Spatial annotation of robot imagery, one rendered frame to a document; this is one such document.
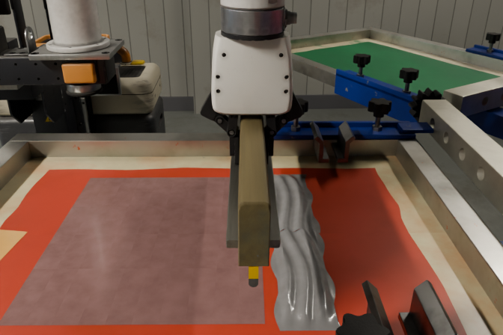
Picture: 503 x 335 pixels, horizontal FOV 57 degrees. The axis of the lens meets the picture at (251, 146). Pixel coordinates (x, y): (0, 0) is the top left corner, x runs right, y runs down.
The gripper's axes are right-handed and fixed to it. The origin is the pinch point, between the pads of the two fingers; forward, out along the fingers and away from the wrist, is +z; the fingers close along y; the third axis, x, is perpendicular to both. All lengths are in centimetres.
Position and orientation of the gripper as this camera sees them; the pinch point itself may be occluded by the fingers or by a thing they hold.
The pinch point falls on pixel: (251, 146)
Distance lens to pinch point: 61.4
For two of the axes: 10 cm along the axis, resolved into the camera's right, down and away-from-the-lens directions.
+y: -10.0, 0.0, -0.1
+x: 0.1, 4.3, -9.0
